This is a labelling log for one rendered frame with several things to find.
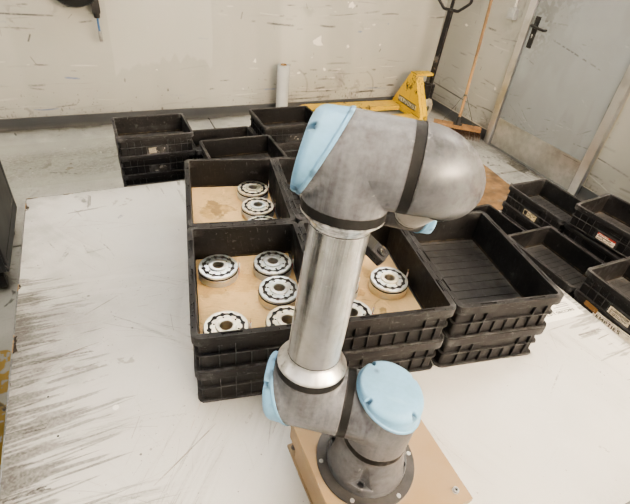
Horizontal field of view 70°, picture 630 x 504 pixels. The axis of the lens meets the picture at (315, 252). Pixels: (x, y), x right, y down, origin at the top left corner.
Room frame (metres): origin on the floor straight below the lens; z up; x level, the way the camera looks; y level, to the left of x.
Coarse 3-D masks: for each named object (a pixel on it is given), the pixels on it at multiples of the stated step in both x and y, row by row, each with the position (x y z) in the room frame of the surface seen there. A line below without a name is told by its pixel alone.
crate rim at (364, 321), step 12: (300, 228) 1.03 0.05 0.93; (408, 240) 1.03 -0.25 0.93; (420, 252) 0.98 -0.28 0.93; (432, 276) 0.88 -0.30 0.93; (444, 288) 0.84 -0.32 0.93; (396, 312) 0.74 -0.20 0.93; (408, 312) 0.74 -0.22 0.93; (420, 312) 0.75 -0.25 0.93; (432, 312) 0.75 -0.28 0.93; (444, 312) 0.76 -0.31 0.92; (348, 324) 0.69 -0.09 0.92; (360, 324) 0.70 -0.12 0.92; (372, 324) 0.71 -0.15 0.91; (384, 324) 0.72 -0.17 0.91
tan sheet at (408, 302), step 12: (372, 264) 1.03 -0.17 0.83; (384, 264) 1.04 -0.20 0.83; (360, 276) 0.97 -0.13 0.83; (360, 288) 0.92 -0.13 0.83; (408, 288) 0.94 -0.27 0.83; (360, 300) 0.87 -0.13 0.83; (372, 300) 0.88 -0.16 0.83; (384, 300) 0.88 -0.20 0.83; (396, 300) 0.89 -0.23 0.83; (408, 300) 0.89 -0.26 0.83; (384, 312) 0.84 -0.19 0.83
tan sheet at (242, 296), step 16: (240, 256) 1.00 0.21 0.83; (288, 256) 1.02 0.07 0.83; (240, 272) 0.93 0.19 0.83; (208, 288) 0.85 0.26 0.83; (224, 288) 0.86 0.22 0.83; (240, 288) 0.86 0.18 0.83; (256, 288) 0.87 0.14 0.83; (208, 304) 0.79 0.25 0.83; (224, 304) 0.80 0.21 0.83; (240, 304) 0.81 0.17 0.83; (256, 304) 0.81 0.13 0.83; (256, 320) 0.76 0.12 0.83
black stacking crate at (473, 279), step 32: (448, 224) 1.20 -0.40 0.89; (480, 224) 1.21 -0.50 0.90; (448, 256) 1.12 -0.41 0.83; (480, 256) 1.14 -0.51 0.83; (512, 256) 1.05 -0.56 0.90; (480, 288) 0.98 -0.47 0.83; (512, 288) 1.00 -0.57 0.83; (544, 288) 0.92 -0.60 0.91; (448, 320) 0.81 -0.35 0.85; (480, 320) 0.81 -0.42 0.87; (512, 320) 0.84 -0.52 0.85; (544, 320) 0.88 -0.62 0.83
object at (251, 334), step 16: (240, 224) 1.01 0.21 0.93; (256, 224) 1.02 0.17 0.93; (272, 224) 1.03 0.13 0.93; (288, 224) 1.04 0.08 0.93; (192, 240) 0.91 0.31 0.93; (192, 256) 0.85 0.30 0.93; (192, 272) 0.81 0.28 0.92; (192, 288) 0.74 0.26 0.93; (192, 304) 0.69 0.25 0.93; (192, 320) 0.64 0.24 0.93; (192, 336) 0.60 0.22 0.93; (208, 336) 0.61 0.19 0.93; (224, 336) 0.61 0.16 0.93; (240, 336) 0.62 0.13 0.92; (256, 336) 0.63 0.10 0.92; (272, 336) 0.64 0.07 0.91; (288, 336) 0.65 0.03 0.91
